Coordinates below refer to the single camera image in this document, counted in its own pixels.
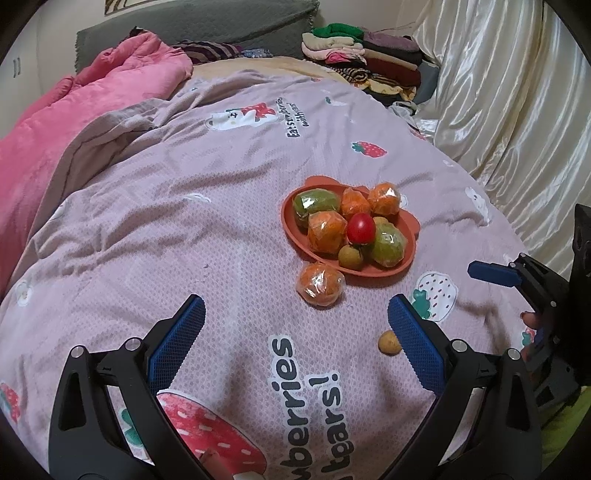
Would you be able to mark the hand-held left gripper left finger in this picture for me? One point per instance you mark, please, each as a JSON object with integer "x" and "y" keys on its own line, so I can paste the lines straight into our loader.
{"x": 178, "y": 341}

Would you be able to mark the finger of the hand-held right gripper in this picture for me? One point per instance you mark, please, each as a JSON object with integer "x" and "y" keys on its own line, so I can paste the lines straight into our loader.
{"x": 494, "y": 273}

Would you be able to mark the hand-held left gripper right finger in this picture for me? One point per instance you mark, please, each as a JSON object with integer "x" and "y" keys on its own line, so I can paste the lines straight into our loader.
{"x": 418, "y": 346}

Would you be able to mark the small yellow-brown longan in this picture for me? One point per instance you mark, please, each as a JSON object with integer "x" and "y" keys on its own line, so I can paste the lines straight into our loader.
{"x": 389, "y": 342}
{"x": 351, "y": 257}

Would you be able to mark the plastic-wrapped orange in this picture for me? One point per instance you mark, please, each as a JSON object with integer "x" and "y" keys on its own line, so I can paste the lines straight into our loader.
{"x": 384, "y": 199}
{"x": 319, "y": 284}
{"x": 353, "y": 201}
{"x": 325, "y": 230}

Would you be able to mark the orange-red plate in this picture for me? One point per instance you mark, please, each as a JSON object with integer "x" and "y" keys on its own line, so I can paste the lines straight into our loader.
{"x": 332, "y": 264}

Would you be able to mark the red tomato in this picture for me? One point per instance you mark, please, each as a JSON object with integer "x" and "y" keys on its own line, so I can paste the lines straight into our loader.
{"x": 361, "y": 228}

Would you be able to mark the person's right hand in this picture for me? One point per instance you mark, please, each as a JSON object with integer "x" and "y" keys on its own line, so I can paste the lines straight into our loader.
{"x": 533, "y": 321}

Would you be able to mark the person's green clothing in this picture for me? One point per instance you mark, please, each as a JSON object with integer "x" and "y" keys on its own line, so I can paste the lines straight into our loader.
{"x": 568, "y": 429}

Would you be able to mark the plastic-wrapped green fruit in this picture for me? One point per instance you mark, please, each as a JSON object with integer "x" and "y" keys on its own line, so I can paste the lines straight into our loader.
{"x": 314, "y": 201}
{"x": 390, "y": 244}

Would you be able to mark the pink printed quilt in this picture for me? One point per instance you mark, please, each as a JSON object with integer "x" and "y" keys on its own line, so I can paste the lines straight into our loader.
{"x": 161, "y": 230}

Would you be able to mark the cream satin curtain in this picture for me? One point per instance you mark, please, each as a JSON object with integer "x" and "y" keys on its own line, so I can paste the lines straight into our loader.
{"x": 508, "y": 92}

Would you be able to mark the bright pink blanket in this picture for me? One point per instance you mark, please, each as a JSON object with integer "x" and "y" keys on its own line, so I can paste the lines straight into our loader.
{"x": 69, "y": 120}

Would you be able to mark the stack of folded clothes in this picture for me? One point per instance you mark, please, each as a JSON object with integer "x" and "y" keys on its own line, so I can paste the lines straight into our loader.
{"x": 369, "y": 55}

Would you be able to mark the dark striped cloth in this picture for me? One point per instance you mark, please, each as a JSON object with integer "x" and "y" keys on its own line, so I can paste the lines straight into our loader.
{"x": 207, "y": 50}

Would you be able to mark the beige bed sheet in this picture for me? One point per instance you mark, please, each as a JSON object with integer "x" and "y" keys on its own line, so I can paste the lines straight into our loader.
{"x": 277, "y": 64}

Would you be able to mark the blue floral cloth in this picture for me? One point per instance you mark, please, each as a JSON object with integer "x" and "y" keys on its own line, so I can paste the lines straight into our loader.
{"x": 256, "y": 51}

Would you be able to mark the zebra pattern wall picture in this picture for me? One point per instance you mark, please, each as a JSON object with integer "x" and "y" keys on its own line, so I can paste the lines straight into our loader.
{"x": 117, "y": 5}

